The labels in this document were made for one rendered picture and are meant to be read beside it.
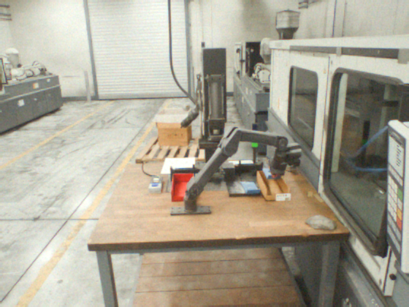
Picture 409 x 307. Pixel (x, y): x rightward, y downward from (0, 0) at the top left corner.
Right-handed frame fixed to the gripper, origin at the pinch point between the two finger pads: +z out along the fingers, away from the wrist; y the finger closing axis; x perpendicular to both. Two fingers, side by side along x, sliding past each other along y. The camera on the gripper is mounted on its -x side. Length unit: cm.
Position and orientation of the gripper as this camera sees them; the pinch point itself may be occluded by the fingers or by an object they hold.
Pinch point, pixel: (274, 176)
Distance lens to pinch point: 180.1
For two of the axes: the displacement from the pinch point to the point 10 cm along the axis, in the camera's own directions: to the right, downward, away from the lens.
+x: -10.0, 0.3, -0.2
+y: -0.4, -7.7, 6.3
